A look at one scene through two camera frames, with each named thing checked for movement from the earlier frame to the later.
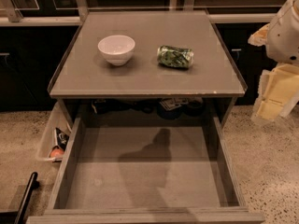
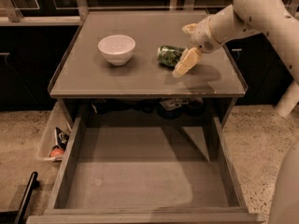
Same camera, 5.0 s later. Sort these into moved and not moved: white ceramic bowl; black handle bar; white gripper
Moved: white gripper
Not moved: white ceramic bowl; black handle bar
